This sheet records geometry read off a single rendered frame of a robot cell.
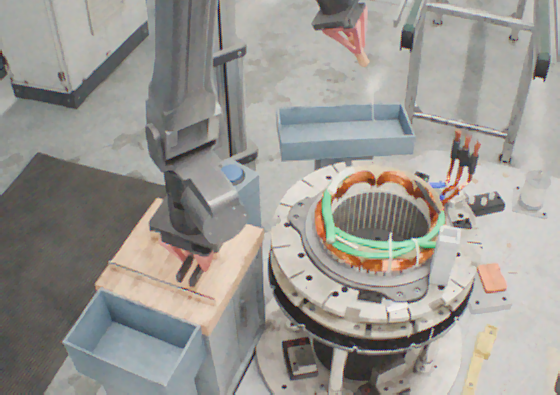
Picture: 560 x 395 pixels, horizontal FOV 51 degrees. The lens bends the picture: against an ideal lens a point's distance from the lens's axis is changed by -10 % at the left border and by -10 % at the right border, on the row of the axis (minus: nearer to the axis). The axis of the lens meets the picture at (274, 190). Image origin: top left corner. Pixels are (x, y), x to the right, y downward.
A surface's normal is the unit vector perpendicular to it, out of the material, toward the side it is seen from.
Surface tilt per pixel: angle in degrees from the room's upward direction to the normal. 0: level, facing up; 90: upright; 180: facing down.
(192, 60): 105
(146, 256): 0
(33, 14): 90
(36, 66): 88
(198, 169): 3
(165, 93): 81
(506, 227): 0
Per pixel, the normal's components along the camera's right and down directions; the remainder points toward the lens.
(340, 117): 0.08, 0.68
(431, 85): -0.01, -0.73
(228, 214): 0.55, 0.60
